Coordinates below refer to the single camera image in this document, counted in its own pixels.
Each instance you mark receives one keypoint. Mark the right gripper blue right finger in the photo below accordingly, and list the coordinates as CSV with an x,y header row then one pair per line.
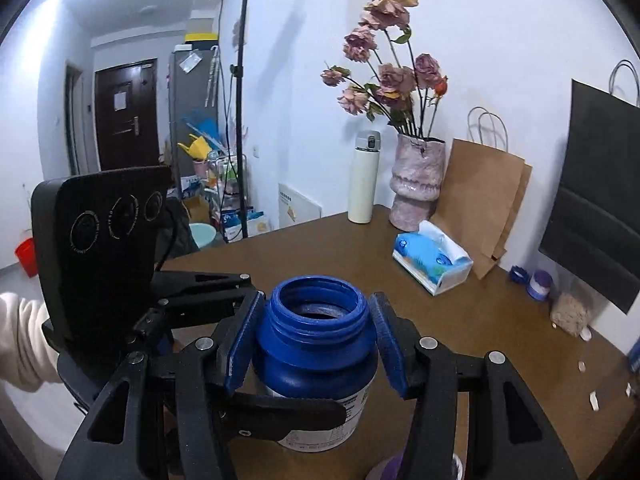
x,y
509,436

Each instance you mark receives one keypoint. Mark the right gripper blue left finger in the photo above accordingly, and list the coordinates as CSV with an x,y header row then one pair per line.
x,y
122,436

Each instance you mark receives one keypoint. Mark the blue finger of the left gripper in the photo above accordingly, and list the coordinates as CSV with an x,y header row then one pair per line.
x,y
272,418
197,298

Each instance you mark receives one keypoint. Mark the blue plastic jar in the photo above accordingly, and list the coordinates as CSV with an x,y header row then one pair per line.
x,y
316,340

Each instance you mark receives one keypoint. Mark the purple plastic jar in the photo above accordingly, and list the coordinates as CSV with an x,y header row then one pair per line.
x,y
388,469

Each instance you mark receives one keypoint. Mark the white sleeved forearm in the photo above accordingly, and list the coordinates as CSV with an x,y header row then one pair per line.
x,y
27,361

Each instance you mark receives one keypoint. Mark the red bucket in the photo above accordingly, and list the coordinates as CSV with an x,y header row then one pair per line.
x,y
26,256

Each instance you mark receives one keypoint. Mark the white flat box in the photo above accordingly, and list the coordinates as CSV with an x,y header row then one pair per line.
x,y
294,208

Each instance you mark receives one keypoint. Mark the dark brown door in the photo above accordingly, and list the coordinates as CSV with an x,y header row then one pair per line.
x,y
125,115

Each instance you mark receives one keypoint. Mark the clear container with grains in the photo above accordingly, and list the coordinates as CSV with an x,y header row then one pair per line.
x,y
573,306

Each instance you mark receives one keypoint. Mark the small purple white jar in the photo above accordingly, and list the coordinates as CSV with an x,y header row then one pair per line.
x,y
539,285

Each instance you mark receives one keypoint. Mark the blue jar lid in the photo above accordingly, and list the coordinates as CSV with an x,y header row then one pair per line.
x,y
519,275

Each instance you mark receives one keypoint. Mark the grey refrigerator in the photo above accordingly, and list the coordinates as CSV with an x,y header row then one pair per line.
x,y
192,94

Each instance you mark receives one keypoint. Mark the blue tissue box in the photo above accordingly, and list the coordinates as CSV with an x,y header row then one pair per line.
x,y
432,258

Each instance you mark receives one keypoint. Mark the white thermos bottle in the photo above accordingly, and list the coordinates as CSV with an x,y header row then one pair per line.
x,y
362,182

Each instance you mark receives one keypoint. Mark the black paper bag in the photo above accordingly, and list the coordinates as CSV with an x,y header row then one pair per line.
x,y
593,228

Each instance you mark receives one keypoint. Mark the brown paper bag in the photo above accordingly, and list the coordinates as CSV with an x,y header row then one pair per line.
x,y
483,191

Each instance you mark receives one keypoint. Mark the pink ceramic vase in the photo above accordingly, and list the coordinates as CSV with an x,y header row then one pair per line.
x,y
417,175

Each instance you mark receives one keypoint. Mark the black light stand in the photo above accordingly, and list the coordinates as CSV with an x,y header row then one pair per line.
x,y
237,72

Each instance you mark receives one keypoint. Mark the pink dried rose bouquet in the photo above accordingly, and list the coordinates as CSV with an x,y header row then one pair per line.
x,y
405,88

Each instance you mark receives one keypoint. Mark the wire storage rack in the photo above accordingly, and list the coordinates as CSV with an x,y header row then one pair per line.
x,y
227,180

